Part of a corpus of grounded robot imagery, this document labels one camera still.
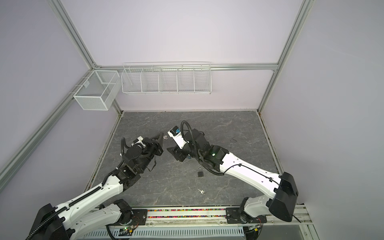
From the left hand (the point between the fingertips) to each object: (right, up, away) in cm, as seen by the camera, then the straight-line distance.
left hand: (165, 133), depth 71 cm
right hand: (+4, -6, -2) cm, 7 cm away
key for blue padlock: (0, -2, 0) cm, 2 cm away
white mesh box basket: (-51, +27, +28) cm, 64 cm away
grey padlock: (+17, -25, +17) cm, 35 cm away
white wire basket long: (-5, +35, +26) cm, 44 cm away
